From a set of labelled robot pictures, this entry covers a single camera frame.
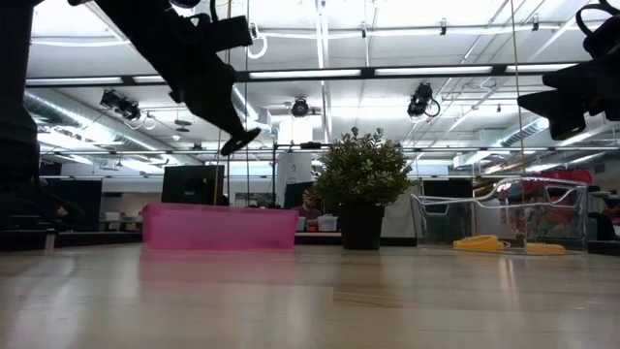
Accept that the black background monitor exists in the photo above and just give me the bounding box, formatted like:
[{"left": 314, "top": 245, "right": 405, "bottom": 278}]
[
  {"left": 421, "top": 178, "right": 475, "bottom": 214},
  {"left": 161, "top": 164, "right": 226, "bottom": 206}
]

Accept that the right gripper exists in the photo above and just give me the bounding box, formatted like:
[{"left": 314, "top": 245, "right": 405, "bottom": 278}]
[{"left": 516, "top": 54, "right": 620, "bottom": 143}]

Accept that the clear plastic bin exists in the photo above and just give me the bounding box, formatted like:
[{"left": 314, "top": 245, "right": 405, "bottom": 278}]
[{"left": 409, "top": 176, "right": 590, "bottom": 256}]

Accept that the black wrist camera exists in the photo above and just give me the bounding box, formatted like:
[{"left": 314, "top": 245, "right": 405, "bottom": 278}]
[
  {"left": 582, "top": 16, "right": 620, "bottom": 60},
  {"left": 205, "top": 15, "right": 255, "bottom": 53}
]

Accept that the black ceiling camera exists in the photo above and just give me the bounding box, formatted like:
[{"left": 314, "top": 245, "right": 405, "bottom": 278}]
[
  {"left": 290, "top": 97, "right": 311, "bottom": 118},
  {"left": 99, "top": 89, "right": 142, "bottom": 122},
  {"left": 406, "top": 81, "right": 442, "bottom": 120}
]

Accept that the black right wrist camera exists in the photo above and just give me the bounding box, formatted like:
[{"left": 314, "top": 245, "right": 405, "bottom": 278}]
[{"left": 582, "top": 16, "right": 620, "bottom": 60}]

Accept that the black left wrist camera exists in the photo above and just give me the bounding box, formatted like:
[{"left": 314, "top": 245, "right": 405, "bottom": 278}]
[{"left": 205, "top": 15, "right": 255, "bottom": 53}]

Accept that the person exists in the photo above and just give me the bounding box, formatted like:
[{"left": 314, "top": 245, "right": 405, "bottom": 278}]
[{"left": 290, "top": 187, "right": 326, "bottom": 233}]

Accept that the black spring keychain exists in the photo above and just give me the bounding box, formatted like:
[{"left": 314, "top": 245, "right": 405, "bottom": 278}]
[{"left": 220, "top": 127, "right": 263, "bottom": 157}]

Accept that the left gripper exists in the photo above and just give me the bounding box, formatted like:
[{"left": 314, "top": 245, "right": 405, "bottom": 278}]
[{"left": 167, "top": 48, "right": 248, "bottom": 139}]

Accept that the black overhead light bar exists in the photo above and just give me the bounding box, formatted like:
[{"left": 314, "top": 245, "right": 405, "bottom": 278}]
[{"left": 23, "top": 61, "right": 582, "bottom": 88}]

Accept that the potted artificial green plant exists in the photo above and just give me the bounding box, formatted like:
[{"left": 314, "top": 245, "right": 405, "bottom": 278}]
[{"left": 312, "top": 126, "right": 417, "bottom": 251}]

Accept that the pink plastic bin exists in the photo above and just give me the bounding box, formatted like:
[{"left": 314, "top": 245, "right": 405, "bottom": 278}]
[{"left": 141, "top": 202, "right": 300, "bottom": 251}]

